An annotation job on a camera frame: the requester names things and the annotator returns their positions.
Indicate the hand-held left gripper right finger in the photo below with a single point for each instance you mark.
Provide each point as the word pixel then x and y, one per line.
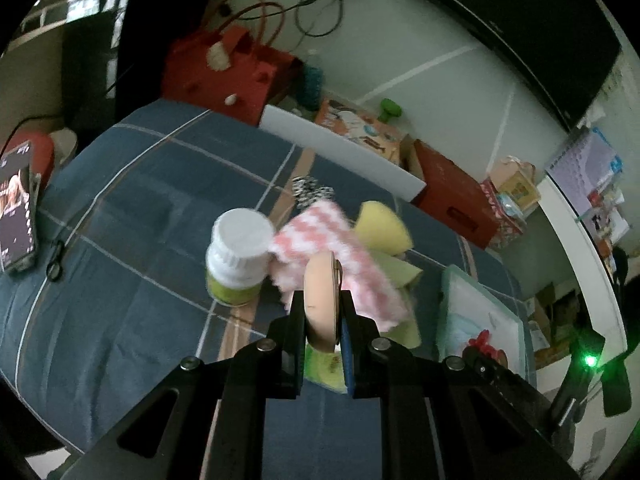
pixel 348 360

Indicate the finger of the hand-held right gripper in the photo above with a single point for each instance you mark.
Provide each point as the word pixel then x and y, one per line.
pixel 505 380

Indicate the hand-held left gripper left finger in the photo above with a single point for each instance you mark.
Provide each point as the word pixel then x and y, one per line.
pixel 296 345

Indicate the beige round powder puff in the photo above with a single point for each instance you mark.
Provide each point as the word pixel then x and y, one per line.
pixel 320 300

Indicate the light green plastic tray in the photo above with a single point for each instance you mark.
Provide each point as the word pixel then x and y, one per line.
pixel 475 305

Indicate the pink white checkered cloth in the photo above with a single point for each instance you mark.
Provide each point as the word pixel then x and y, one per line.
pixel 320 232

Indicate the yellow sponge with green backing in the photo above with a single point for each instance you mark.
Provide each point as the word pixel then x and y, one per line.
pixel 382 227

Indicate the red soft toy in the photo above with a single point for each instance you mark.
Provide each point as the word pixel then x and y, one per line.
pixel 482 340

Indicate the brown cardboard box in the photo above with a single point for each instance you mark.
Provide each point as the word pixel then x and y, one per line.
pixel 555 320

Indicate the white bottle with green label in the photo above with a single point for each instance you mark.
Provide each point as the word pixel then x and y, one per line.
pixel 240 240

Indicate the leopard print scrunchie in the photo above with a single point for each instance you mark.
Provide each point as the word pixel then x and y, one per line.
pixel 305 190

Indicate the red white patterned gift bag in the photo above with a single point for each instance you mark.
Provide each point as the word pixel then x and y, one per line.
pixel 507 222

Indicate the beige paper gift bag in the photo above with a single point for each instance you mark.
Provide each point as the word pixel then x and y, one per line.
pixel 520 185

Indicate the white foam board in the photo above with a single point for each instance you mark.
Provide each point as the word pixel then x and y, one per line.
pixel 340 150

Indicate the red cardboard box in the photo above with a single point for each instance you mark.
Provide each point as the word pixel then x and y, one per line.
pixel 450 185

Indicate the purple dotted sheet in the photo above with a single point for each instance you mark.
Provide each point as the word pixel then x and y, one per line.
pixel 585 165

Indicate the orange toy box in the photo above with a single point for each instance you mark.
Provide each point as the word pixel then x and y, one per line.
pixel 360 127

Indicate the green dumbbell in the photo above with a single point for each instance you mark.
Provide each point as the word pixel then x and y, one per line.
pixel 391 110

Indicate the blue liquid pump bottle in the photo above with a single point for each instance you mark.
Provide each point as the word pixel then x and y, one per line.
pixel 312 85

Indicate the red felt handbag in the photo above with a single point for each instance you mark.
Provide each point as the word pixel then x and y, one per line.
pixel 210 85

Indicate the black smartphone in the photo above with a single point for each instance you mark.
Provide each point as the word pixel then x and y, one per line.
pixel 17 210

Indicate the red cushion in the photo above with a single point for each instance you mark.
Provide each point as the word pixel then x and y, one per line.
pixel 44 160

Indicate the black television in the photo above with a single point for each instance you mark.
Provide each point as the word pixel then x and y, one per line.
pixel 525 25

